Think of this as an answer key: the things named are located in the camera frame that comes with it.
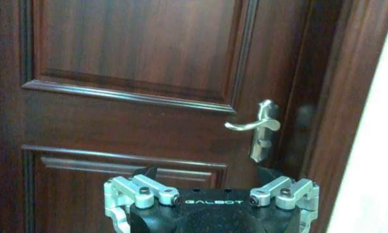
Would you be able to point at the dark brown wooden door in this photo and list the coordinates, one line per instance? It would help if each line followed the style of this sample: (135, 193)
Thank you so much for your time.
(132, 97)

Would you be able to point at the dark brown door frame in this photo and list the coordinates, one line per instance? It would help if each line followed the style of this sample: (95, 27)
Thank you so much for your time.
(339, 109)

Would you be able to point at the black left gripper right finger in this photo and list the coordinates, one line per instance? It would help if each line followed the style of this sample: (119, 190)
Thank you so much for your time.
(291, 190)

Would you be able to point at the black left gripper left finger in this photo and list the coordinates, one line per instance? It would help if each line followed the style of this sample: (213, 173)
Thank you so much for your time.
(125, 191)

